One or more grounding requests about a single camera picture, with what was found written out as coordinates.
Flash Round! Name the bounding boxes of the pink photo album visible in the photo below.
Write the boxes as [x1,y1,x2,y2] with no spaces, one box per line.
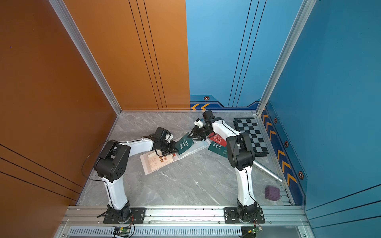
[140,133,210,175]

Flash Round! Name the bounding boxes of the green card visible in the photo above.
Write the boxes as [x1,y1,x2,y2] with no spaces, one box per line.
[175,133,194,155]
[208,141,228,158]

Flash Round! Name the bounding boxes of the cream card red characters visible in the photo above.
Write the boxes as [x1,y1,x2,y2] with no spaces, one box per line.
[148,153,176,171]

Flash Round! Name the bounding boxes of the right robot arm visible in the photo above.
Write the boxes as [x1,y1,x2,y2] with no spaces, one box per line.
[189,118,260,223]

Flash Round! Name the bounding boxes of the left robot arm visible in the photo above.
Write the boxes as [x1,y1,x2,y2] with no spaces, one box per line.
[94,137,177,224]

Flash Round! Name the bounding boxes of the red money card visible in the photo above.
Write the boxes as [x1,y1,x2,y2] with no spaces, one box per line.
[208,133,227,147]

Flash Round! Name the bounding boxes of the black white chessboard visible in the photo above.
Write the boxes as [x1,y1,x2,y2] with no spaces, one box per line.
[234,118,269,157]

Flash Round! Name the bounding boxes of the silver microphone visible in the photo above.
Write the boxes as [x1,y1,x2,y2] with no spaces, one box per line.
[253,160,283,183]

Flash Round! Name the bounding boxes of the purple cube box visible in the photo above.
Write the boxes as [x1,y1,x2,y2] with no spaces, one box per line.
[265,186,280,201]

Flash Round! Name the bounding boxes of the left green circuit board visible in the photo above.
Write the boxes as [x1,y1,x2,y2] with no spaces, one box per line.
[112,227,132,238]

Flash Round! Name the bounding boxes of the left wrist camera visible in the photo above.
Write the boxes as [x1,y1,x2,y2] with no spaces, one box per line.
[154,127,174,142]

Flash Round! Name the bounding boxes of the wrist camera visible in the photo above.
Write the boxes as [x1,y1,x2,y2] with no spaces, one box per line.
[194,110,215,128]
[154,127,174,142]

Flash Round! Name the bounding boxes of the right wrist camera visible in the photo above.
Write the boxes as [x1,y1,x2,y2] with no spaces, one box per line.
[194,110,215,128]

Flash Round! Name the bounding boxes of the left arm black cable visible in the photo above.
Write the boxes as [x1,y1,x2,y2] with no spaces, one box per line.
[81,141,111,182]

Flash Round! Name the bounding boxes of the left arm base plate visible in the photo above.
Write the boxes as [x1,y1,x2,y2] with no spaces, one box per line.
[103,207,146,225]

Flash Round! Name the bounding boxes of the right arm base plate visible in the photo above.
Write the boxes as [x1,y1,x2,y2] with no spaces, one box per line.
[223,207,266,224]

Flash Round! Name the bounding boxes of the aluminium front rail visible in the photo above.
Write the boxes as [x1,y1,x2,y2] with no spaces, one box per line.
[59,206,309,227]

